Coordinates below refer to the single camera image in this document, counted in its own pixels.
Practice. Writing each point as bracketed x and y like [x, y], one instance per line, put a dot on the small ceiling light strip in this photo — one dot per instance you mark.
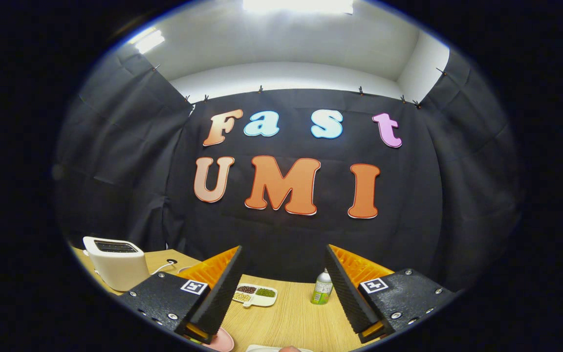
[149, 41]

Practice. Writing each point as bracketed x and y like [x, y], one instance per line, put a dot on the white square dish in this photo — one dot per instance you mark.
[262, 349]

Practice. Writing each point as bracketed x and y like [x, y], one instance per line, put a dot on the green label metal bottle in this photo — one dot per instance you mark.
[321, 291]

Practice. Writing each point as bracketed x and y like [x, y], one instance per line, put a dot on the pile of green beans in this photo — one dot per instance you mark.
[265, 292]

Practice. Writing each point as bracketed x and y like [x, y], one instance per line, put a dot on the pile of red beans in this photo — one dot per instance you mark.
[246, 289]

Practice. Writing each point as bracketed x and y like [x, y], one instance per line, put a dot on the black backdrop cloth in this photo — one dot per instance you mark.
[286, 239]

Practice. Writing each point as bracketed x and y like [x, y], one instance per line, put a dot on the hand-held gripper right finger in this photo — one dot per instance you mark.
[344, 288]

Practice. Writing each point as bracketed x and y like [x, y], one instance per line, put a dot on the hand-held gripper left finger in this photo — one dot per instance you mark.
[220, 288]

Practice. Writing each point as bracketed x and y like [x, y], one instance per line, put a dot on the large ceiling light panel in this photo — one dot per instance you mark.
[298, 5]

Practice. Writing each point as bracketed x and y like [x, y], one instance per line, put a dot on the white divided dish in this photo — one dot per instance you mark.
[262, 300]

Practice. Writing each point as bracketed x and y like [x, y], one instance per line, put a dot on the white toaster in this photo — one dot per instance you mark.
[118, 269]

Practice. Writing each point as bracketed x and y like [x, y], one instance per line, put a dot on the pile of yellow soybeans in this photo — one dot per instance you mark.
[241, 296]

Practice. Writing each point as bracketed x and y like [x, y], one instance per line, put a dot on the pink plate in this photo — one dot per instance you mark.
[224, 341]

